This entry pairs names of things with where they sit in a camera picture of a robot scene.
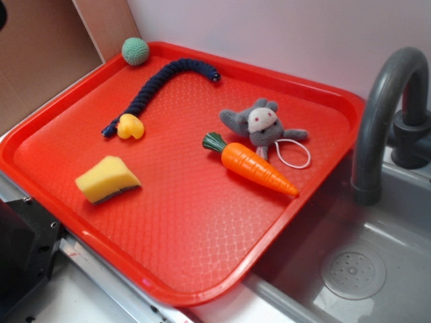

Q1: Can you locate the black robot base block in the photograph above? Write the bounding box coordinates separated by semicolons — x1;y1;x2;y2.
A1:
1;198;63;322

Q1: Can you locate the orange plastic toy carrot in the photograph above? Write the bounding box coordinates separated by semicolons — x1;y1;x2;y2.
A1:
202;133;299;196

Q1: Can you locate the red plastic tray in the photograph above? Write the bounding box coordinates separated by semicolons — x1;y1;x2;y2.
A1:
1;42;364;307

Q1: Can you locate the grey plush bunny toy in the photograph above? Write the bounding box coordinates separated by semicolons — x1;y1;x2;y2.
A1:
219;98;311;169

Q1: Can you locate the yellow rubber duck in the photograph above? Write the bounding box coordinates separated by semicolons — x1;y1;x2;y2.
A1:
117;114;145;139

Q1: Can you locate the yellow sponge wedge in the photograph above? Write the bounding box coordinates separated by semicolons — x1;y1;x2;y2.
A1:
75;155;141;204

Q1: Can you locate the green crocheted ball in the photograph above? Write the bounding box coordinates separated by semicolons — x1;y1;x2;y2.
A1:
121;38;150;66

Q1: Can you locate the grey plastic sink basin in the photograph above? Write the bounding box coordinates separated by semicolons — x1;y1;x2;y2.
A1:
244;157;430;322

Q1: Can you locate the grey toy faucet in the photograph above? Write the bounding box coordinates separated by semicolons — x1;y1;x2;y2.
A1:
351;47;430;206

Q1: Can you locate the brown cardboard panel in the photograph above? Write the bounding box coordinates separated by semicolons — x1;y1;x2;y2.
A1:
1;1;139;134

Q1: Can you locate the navy blue braided rope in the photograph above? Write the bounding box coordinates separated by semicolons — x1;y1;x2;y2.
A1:
101;57;222;138

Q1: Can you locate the aluminium frame rail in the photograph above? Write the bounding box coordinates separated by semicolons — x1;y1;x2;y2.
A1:
0;170;189;323

